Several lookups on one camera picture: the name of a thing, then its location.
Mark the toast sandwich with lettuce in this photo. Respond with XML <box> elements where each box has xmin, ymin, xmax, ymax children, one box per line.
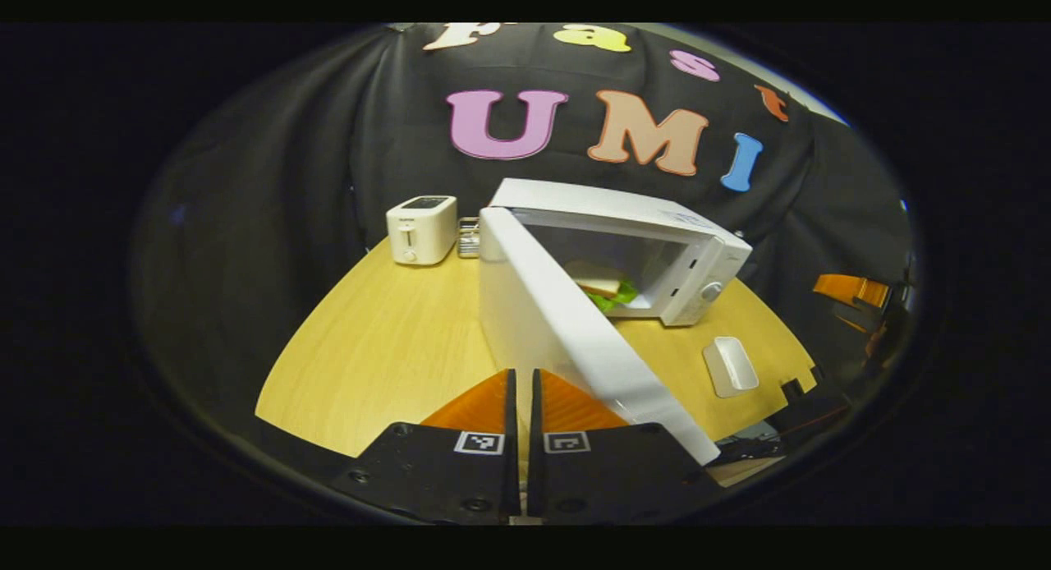
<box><xmin>565</xmin><ymin>260</ymin><xmax>640</xmax><ymax>314</ymax></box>

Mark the white microwave oven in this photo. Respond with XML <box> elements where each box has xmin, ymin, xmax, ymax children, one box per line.
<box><xmin>479</xmin><ymin>177</ymin><xmax>753</xmax><ymax>466</ymax></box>

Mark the white rectangular tray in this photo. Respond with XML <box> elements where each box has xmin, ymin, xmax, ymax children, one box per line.
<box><xmin>702</xmin><ymin>336</ymin><xmax>760</xmax><ymax>399</ymax></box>

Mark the black backdrop cloth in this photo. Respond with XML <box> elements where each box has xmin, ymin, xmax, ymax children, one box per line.
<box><xmin>131</xmin><ymin>24</ymin><xmax>912</xmax><ymax>439</ymax></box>

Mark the white toaster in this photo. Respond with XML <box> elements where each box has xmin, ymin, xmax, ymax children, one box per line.
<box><xmin>386</xmin><ymin>195</ymin><xmax>458</xmax><ymax>266</ymax></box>

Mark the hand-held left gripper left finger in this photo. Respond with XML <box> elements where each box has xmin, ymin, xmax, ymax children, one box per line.
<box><xmin>333</xmin><ymin>368</ymin><xmax>521</xmax><ymax>526</ymax></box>

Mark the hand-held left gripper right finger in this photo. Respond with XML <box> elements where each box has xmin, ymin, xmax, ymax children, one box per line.
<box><xmin>525</xmin><ymin>368</ymin><xmax>723</xmax><ymax>526</ymax></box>

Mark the orange wooden chair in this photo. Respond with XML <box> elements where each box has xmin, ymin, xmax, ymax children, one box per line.
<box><xmin>813</xmin><ymin>273</ymin><xmax>892</xmax><ymax>310</ymax></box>

